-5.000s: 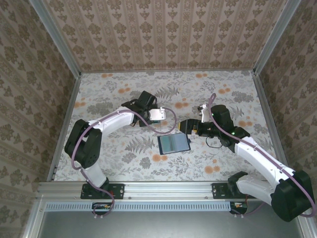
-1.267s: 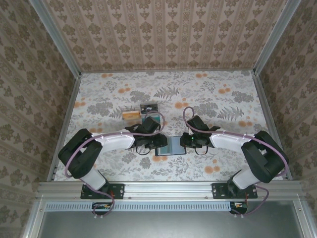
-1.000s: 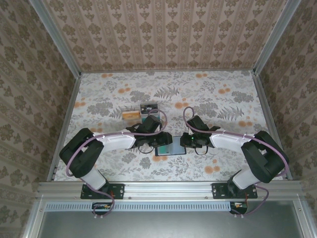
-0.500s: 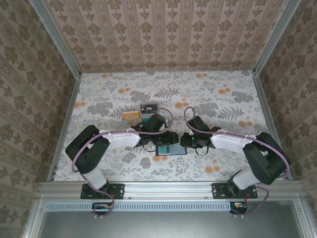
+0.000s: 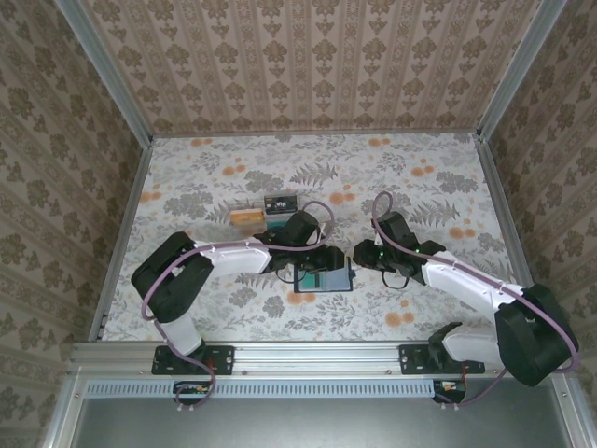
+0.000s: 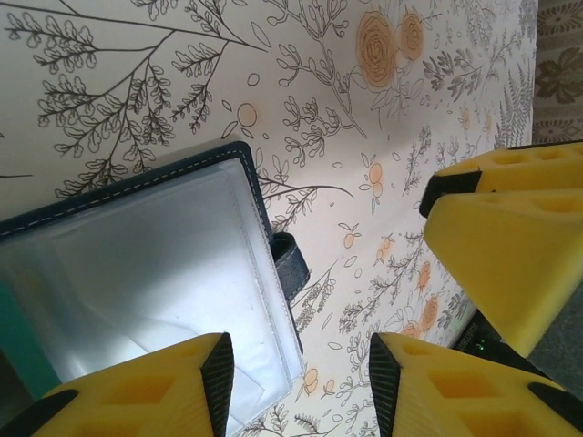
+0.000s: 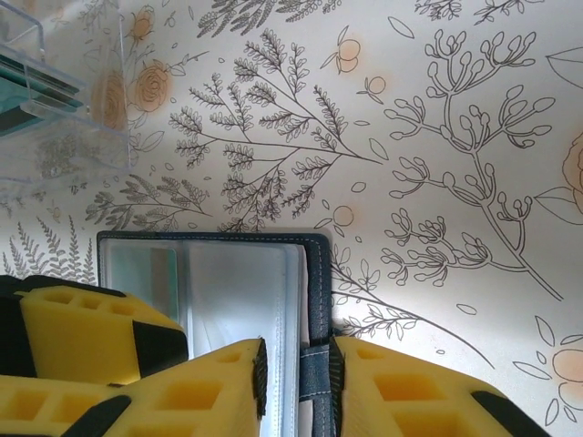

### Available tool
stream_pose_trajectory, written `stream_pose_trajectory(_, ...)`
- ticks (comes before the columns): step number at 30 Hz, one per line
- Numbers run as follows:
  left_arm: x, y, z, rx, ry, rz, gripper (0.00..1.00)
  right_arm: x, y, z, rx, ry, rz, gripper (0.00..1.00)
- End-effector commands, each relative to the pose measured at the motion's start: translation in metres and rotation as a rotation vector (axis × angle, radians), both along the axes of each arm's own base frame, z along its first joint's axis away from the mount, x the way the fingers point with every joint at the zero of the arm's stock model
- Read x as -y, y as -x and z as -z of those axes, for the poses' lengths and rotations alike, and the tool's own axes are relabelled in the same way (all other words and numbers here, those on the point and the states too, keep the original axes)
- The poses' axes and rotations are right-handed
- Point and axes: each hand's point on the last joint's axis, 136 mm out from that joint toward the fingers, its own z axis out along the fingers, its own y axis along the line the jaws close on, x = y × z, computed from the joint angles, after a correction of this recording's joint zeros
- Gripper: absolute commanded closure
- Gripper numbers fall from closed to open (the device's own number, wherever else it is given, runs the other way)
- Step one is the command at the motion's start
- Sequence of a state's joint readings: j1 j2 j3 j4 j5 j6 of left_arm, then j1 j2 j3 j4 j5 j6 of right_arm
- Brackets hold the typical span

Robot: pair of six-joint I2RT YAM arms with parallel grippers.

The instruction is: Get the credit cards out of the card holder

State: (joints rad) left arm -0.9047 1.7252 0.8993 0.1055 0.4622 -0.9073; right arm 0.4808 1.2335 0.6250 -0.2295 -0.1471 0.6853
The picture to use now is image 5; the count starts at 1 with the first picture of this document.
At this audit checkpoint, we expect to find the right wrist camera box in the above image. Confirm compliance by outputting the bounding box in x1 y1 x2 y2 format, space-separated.
372 210 420 250

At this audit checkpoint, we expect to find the dark blue card holder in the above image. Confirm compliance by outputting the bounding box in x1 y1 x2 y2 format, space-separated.
294 264 354 296

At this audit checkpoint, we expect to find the slotted grey cable duct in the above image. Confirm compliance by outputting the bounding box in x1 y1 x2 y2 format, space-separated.
86 379 470 399

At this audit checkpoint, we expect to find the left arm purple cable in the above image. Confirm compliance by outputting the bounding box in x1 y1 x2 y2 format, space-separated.
141 200 335 414

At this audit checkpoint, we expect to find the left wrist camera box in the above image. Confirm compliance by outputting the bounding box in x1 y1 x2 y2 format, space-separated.
281 210 325 246

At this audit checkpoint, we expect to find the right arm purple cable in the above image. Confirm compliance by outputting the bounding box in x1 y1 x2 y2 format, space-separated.
370 189 582 413

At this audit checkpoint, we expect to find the grey metal panel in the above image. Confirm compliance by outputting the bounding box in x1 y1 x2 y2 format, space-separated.
69 396 577 448

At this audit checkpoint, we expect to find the aluminium frame post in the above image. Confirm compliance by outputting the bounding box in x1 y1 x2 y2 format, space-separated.
54 0 154 146
476 0 569 141

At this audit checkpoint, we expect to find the clear acrylic card organizer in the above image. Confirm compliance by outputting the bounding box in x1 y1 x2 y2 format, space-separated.
229 190 302 232

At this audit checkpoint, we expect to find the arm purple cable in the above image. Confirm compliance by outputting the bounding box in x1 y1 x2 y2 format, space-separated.
370 189 582 413
141 200 335 414

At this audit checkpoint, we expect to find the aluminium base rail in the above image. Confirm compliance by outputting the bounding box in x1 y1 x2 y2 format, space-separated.
69 340 573 377

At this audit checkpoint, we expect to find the aluminium table side rail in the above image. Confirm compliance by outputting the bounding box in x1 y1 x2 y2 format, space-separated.
87 138 155 344
477 134 552 340

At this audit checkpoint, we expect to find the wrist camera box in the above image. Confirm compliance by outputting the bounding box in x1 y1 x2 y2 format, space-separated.
281 210 325 246
372 210 420 250

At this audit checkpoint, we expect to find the black VIP card stack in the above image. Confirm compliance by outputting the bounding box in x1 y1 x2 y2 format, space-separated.
263 194 300 214

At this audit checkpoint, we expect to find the gold card stack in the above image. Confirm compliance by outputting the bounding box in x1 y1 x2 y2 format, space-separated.
229 209 266 227

